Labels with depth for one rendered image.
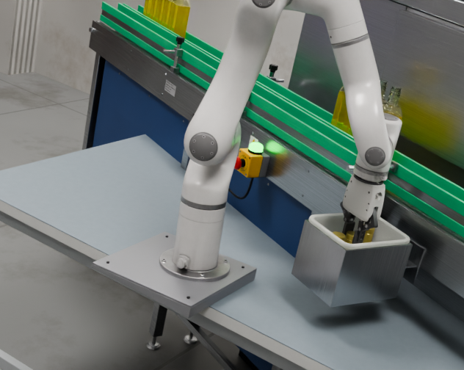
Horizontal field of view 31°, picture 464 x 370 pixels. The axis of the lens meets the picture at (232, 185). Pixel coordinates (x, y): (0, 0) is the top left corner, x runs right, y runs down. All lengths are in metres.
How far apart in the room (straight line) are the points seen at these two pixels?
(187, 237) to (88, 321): 1.33
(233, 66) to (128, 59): 1.39
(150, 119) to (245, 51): 1.28
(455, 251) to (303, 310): 0.42
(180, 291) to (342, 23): 0.76
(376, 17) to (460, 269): 0.90
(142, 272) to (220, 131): 0.43
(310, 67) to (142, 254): 0.97
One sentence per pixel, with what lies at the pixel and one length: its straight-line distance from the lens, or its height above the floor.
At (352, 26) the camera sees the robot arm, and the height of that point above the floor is 1.50.
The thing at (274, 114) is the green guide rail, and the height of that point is 1.11.
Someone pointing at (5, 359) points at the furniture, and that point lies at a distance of 2.84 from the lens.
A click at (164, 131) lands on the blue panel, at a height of 0.82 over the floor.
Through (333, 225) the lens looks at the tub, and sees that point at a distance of 2.21.
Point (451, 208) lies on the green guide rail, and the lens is 2.19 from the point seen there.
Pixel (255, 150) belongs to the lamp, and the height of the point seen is 1.01.
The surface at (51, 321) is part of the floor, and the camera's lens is 3.44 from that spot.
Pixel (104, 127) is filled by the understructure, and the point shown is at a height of 0.64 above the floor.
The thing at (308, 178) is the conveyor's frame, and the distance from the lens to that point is 2.43.
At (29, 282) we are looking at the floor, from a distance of 3.68.
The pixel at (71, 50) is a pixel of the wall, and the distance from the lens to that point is 6.42.
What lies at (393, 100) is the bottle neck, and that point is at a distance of 2.38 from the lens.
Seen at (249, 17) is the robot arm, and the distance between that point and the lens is 1.99.
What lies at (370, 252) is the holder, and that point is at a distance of 2.10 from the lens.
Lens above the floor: 1.80
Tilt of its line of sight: 21 degrees down
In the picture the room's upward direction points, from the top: 12 degrees clockwise
